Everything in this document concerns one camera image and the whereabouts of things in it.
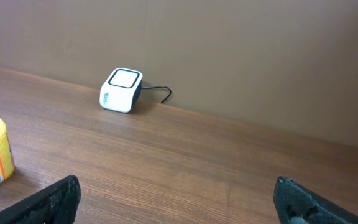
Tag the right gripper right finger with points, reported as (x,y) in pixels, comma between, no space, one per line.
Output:
(296,204)

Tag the white barcode scanner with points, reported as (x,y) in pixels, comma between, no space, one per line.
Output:
(121,90)

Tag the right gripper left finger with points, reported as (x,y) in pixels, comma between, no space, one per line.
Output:
(55,204)

